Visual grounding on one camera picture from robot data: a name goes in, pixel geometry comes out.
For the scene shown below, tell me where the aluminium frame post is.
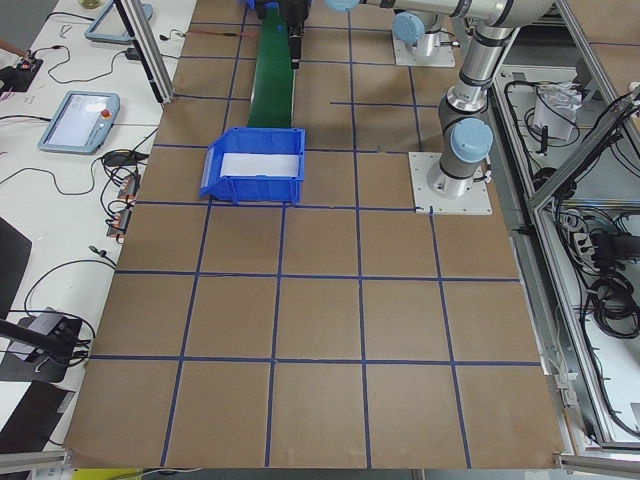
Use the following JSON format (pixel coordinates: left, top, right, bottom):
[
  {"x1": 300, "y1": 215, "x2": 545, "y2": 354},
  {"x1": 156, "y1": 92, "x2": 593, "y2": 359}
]
[{"x1": 114, "y1": 0, "x2": 174, "y2": 105}]

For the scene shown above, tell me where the red black wire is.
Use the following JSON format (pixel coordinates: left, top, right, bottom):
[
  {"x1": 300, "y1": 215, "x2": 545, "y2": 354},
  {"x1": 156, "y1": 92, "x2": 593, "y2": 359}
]
[{"x1": 160, "y1": 28, "x2": 261, "y2": 41}]

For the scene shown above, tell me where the white foam pad left bin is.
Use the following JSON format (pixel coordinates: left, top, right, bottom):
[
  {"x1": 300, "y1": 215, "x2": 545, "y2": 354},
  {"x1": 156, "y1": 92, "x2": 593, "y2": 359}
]
[{"x1": 220, "y1": 153, "x2": 300, "y2": 177}]

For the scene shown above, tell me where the left blue plastic bin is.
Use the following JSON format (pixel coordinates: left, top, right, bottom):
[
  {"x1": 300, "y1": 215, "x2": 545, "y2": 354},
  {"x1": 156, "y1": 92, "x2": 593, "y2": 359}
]
[{"x1": 199, "y1": 127, "x2": 306, "y2": 204}]

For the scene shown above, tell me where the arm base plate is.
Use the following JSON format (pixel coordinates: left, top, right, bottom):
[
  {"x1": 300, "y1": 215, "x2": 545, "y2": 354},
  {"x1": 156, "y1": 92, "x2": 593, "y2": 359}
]
[
  {"x1": 408, "y1": 152, "x2": 492, "y2": 216},
  {"x1": 393, "y1": 30, "x2": 455, "y2": 68}
]

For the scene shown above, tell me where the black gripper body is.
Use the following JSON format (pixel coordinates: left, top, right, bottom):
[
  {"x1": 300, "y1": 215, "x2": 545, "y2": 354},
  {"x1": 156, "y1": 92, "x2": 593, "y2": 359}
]
[{"x1": 279, "y1": 0, "x2": 311, "y2": 39}]

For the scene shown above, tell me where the black power brick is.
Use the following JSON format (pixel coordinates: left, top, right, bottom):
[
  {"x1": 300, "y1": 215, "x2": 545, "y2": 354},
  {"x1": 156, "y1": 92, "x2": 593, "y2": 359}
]
[{"x1": 124, "y1": 47, "x2": 141, "y2": 61}]

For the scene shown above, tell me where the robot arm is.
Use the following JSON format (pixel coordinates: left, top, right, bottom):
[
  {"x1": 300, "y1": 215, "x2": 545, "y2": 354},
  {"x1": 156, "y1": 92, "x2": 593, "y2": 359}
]
[
  {"x1": 278, "y1": 1, "x2": 443, "y2": 70},
  {"x1": 380, "y1": 1, "x2": 552, "y2": 199}
]

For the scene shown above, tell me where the far teach pendant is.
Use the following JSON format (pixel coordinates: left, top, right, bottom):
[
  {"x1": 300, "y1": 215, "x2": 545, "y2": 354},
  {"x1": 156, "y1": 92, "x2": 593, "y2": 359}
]
[{"x1": 84, "y1": 1, "x2": 132, "y2": 45}]

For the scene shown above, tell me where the teach pendant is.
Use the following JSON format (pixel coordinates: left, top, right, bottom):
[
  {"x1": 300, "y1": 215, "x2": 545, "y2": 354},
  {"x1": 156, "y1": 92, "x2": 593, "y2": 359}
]
[
  {"x1": 38, "y1": 91, "x2": 120, "y2": 155},
  {"x1": 84, "y1": 1, "x2": 132, "y2": 45}
]

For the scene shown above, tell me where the near teach pendant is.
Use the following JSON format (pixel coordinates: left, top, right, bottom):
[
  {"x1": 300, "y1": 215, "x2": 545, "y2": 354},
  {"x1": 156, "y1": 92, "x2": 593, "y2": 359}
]
[{"x1": 38, "y1": 91, "x2": 120, "y2": 155}]

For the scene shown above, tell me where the green conveyor belt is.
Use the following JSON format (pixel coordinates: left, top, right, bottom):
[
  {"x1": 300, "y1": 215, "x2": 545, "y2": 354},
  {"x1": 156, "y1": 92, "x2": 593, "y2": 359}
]
[{"x1": 247, "y1": 1, "x2": 294, "y2": 128}]

